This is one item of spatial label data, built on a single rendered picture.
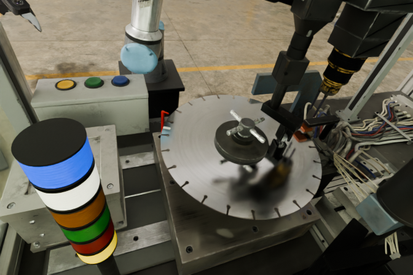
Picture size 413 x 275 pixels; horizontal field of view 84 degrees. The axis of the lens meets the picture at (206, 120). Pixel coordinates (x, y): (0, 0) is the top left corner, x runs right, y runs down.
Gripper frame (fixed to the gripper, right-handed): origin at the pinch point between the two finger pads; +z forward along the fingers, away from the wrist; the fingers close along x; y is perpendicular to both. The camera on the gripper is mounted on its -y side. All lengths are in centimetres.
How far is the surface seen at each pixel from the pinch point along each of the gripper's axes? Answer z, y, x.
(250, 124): -9, -80, -1
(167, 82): 16, -35, -33
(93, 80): 0.2, -35.2, -0.1
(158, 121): 16, -48, -12
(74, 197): -20, -75, 29
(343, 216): 5, -104, -5
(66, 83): 0.8, -30.6, 5.1
